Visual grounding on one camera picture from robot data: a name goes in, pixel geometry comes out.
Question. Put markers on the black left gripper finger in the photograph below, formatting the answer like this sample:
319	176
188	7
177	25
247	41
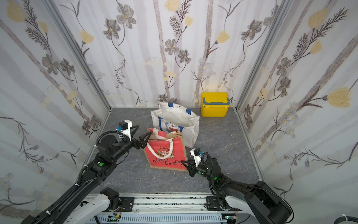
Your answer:
133	130
144	139

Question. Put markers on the yellow lunch box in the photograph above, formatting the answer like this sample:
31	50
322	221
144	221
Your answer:
214	104

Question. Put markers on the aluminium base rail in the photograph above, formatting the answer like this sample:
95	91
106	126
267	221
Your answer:
170	204

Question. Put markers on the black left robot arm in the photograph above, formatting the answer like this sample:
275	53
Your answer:
112	145

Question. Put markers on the white Doraemon canvas bag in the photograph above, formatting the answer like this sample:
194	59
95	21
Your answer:
172	117

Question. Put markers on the white slotted cable duct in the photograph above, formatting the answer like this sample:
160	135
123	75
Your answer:
206	218

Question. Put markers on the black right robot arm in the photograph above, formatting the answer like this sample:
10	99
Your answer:
256	199

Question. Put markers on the red Christmas jute bag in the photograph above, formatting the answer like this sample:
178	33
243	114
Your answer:
165	150

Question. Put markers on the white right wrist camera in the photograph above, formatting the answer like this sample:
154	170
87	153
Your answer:
197	155

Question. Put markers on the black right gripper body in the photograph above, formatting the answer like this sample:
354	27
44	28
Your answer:
194	168

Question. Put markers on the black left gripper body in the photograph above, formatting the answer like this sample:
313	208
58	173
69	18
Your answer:
135	144

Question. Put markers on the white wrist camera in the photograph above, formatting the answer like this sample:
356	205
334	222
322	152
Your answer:
124	130
197	155

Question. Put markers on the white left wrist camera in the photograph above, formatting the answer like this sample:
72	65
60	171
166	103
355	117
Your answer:
124	130

